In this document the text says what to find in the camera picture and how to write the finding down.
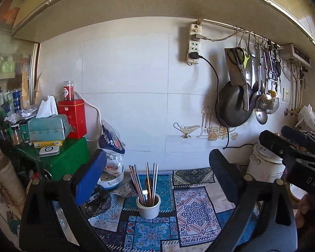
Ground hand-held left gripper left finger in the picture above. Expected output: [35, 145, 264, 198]
[19, 149, 111, 252]

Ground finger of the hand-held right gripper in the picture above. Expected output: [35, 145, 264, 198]
[259, 130, 315, 165]
[282, 125, 315, 158]

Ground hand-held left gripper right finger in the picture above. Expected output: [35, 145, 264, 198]
[205, 149, 298, 252]

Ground bunch of mixed chopsticks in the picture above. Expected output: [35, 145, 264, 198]
[129, 162, 159, 206]

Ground white ceramic cup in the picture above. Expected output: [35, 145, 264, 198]
[136, 193, 161, 219]

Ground person's right hand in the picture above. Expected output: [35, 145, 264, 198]
[295, 192, 315, 229]

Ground clear plastic bag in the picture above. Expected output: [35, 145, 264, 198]
[295, 104, 315, 138]

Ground white rice cooker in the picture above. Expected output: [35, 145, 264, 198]
[247, 142, 286, 183]

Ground green box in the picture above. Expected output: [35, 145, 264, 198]
[16, 136, 90, 181]

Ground water pipes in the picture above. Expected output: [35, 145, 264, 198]
[285, 63, 309, 116]

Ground white blue plastic bag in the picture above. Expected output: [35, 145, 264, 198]
[98, 119, 126, 189]

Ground steel slotted ladle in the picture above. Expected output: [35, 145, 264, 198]
[255, 42, 273, 111]

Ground white round device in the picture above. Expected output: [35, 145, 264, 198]
[39, 146, 60, 157]

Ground patchwork patterned table mat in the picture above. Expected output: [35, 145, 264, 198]
[89, 169, 260, 252]

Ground yellow flat box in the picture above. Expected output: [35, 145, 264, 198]
[33, 140, 64, 148]

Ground black wok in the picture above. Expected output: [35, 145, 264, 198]
[217, 80, 254, 126]

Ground red tin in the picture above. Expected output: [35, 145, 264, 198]
[58, 99, 88, 139]

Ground teal tissue box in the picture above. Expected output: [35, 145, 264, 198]
[28, 96, 71, 142]

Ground white water heater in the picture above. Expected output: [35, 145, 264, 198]
[278, 43, 311, 65]

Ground beige insulated bottle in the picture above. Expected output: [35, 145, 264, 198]
[0, 144, 25, 206]

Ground glass spice jar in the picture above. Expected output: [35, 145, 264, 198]
[10, 125, 22, 145]

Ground black scissors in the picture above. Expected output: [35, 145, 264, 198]
[228, 47, 246, 65]

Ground glass door cabinet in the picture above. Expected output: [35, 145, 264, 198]
[0, 31, 40, 147]

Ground white power strip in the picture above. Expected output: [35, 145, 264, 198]
[186, 23, 202, 65]

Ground yellow upper cabinet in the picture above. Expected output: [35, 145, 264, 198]
[12, 0, 315, 42]

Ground black power cable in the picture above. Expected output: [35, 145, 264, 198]
[190, 53, 255, 150]

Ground grey power cable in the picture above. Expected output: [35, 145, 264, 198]
[199, 33, 242, 42]

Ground metal hanging rail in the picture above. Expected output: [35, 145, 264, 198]
[198, 18, 282, 49]

